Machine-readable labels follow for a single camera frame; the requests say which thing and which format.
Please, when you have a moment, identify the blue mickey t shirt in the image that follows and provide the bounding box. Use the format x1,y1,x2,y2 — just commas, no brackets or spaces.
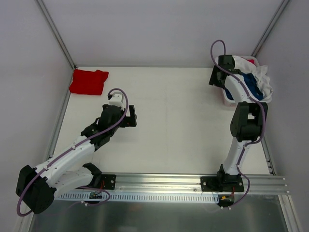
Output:
225,72,263,103

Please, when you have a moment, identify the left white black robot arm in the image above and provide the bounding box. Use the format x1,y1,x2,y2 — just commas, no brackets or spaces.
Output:
16,104,137,217

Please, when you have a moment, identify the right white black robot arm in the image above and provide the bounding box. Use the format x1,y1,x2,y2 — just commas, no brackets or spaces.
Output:
203,55,268,192

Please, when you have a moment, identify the white plastic laundry basket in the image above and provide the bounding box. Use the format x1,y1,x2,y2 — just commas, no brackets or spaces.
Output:
221,55,273,107

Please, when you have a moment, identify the folded red t shirt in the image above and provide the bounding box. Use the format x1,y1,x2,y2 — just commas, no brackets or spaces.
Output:
69,69,109,96

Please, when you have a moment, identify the white t shirt pile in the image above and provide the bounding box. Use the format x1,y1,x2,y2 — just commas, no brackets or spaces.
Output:
232,55,273,103

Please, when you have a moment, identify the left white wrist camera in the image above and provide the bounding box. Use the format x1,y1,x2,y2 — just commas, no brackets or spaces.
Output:
108,92,125,111

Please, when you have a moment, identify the aluminium mounting rail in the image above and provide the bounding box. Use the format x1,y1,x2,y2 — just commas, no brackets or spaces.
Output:
48,173,290,195

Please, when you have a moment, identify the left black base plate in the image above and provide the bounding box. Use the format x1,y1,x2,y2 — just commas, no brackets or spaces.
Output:
73,173,116,191

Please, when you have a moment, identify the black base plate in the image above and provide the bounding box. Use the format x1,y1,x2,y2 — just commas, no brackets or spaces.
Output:
73,173,116,191
200,175,244,192

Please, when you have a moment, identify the white slotted cable duct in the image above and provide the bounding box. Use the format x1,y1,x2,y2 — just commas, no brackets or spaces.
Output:
57,191,219,203

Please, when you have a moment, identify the right aluminium frame post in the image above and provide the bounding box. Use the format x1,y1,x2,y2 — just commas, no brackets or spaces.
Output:
251,0,292,57

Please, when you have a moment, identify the aluminium frame post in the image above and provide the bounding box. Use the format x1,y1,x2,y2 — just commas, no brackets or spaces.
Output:
35,0,76,69
251,0,292,57

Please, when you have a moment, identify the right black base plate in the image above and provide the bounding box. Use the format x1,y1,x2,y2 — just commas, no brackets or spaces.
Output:
200,175,244,192

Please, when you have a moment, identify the left aluminium frame post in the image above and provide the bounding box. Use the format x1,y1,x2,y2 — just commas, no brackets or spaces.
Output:
35,0,76,69

